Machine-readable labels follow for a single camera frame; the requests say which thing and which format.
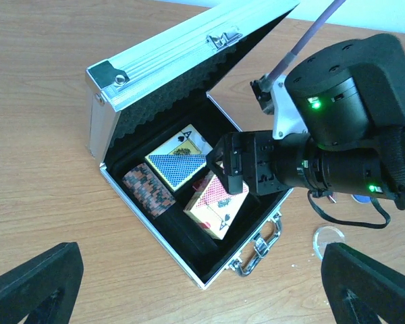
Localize triangular red green button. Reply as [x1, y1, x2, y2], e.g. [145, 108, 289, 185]
[327, 192, 337, 204]

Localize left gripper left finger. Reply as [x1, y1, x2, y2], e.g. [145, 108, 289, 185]
[0, 242, 84, 323]

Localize blue round blind button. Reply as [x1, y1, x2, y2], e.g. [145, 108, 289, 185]
[352, 194, 371, 204]

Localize clear acrylic dealer button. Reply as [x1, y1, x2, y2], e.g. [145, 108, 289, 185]
[313, 225, 346, 261]

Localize blue playing card deck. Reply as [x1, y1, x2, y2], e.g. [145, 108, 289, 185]
[144, 124, 213, 192]

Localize red playing card deck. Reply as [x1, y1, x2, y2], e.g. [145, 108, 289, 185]
[184, 171, 249, 240]

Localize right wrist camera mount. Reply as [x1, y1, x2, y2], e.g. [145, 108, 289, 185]
[250, 74, 308, 140]

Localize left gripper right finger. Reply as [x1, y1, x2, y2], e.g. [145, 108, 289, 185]
[321, 243, 405, 323]

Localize aluminium poker case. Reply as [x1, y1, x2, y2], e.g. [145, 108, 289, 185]
[86, 1, 297, 289]

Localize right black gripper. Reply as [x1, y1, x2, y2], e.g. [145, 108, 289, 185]
[206, 131, 311, 196]

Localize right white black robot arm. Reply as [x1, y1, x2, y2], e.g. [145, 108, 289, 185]
[207, 34, 405, 210]

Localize stack of poker chips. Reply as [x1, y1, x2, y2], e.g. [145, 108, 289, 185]
[122, 163, 176, 219]

